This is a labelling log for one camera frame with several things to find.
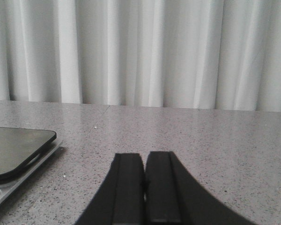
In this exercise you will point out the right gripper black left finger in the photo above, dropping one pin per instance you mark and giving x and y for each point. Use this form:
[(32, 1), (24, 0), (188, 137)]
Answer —
[(120, 198)]

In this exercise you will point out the silver black kitchen scale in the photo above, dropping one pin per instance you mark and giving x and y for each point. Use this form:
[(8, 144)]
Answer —
[(22, 151)]

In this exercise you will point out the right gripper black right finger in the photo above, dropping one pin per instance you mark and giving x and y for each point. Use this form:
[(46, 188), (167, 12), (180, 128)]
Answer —
[(174, 197)]

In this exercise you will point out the white pleated curtain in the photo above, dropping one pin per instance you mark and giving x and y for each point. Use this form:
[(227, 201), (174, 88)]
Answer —
[(208, 54)]

